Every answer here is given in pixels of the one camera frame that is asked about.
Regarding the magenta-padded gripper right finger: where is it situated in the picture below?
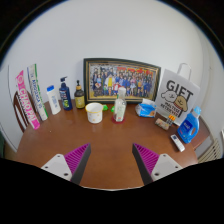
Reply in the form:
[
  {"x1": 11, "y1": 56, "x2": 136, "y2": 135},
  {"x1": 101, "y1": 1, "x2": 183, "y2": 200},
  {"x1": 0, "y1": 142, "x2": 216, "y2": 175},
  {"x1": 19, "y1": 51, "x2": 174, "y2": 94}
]
[{"x1": 132, "y1": 143, "x2": 184, "y2": 186}]

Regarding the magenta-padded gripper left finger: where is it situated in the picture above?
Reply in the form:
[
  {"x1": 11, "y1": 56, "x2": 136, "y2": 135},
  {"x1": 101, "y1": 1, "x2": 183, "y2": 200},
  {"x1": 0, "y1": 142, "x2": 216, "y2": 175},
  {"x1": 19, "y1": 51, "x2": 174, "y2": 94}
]
[{"x1": 40, "y1": 143, "x2": 92, "y2": 185}]

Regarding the clear drink bottle white cap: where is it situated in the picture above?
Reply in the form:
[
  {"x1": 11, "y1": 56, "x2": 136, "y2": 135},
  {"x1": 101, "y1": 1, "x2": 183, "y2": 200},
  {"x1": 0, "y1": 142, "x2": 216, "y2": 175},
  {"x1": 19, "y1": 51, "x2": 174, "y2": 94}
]
[{"x1": 112, "y1": 86, "x2": 128, "y2": 123}]

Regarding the white remote control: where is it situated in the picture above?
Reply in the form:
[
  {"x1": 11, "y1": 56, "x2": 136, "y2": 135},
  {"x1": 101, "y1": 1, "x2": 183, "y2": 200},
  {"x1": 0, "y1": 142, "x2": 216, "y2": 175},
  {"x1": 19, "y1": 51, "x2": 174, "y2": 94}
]
[{"x1": 170, "y1": 133, "x2": 186, "y2": 153}]

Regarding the blue detergent bottle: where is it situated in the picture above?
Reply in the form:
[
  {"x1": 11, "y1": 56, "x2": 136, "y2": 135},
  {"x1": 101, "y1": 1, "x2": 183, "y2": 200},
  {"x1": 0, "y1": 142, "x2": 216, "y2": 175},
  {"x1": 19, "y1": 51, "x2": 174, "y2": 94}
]
[{"x1": 176, "y1": 106, "x2": 202, "y2": 145}]

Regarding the colourful puzzle cube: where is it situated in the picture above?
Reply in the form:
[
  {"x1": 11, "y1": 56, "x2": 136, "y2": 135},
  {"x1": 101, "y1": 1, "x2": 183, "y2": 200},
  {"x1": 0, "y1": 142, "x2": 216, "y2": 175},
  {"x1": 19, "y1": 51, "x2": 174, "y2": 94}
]
[{"x1": 165, "y1": 114, "x2": 177, "y2": 127}]

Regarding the white radiator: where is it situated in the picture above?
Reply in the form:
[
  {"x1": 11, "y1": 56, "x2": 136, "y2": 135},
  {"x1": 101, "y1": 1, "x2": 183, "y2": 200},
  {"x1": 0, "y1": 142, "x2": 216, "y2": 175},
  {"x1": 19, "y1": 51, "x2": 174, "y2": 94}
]
[{"x1": 198, "y1": 138, "x2": 223, "y2": 163}]

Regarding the blue tissue pack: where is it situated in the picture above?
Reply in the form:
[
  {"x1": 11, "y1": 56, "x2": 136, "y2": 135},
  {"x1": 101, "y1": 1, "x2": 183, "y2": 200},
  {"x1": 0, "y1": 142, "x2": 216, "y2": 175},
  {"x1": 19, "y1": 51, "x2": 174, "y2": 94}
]
[{"x1": 134, "y1": 98, "x2": 158, "y2": 119}]

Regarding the white bottle blue cap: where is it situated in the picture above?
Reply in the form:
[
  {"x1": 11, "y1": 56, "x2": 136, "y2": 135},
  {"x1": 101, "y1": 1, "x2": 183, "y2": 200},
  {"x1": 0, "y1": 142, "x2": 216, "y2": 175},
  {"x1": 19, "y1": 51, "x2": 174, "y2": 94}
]
[{"x1": 46, "y1": 85, "x2": 62, "y2": 116}]

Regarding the white door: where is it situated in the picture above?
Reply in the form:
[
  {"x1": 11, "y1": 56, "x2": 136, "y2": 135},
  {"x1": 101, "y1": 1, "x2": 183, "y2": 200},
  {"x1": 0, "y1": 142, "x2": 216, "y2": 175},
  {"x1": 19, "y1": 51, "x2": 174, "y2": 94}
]
[{"x1": 0, "y1": 64, "x2": 26, "y2": 154}]

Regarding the white cup yellow rim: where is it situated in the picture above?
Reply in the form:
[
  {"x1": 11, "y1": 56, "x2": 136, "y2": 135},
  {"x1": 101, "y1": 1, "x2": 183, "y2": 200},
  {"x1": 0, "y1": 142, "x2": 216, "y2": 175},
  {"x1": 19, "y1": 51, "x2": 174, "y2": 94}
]
[{"x1": 84, "y1": 102, "x2": 104, "y2": 125}]

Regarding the dark blue pump bottle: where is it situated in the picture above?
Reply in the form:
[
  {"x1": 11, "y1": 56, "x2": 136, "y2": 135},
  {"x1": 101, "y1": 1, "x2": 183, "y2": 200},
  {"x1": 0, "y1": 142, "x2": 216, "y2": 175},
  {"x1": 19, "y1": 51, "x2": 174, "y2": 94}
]
[{"x1": 58, "y1": 76, "x2": 74, "y2": 112}]

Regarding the long pink printed box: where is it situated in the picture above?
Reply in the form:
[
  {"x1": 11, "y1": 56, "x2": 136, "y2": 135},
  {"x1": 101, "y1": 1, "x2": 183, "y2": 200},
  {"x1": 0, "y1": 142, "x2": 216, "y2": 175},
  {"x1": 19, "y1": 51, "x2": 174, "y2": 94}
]
[{"x1": 14, "y1": 69, "x2": 41, "y2": 131}]

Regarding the brown pump bottle yellow label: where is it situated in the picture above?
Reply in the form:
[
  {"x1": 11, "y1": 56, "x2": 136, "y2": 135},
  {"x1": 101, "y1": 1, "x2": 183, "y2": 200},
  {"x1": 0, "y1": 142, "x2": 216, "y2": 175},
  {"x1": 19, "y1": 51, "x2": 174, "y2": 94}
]
[{"x1": 73, "y1": 79, "x2": 86, "y2": 110}]

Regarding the white paper gift bag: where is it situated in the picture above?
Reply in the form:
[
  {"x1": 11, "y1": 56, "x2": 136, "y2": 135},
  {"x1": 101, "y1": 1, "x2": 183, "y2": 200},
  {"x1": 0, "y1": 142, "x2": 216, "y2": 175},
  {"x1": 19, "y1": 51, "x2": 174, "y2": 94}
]
[{"x1": 154, "y1": 62, "x2": 201, "y2": 127}]

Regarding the long white green box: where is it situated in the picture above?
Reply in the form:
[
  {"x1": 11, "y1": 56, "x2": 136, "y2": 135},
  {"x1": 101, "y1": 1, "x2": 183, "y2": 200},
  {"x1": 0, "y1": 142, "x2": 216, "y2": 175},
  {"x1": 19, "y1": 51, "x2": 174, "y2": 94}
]
[{"x1": 26, "y1": 63, "x2": 49, "y2": 122}]

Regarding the framed group photo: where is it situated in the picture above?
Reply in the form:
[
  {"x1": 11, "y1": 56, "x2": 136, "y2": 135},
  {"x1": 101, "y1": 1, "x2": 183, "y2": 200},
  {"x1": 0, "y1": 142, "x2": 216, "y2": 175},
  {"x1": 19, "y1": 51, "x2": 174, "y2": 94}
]
[{"x1": 82, "y1": 57, "x2": 162, "y2": 105}]

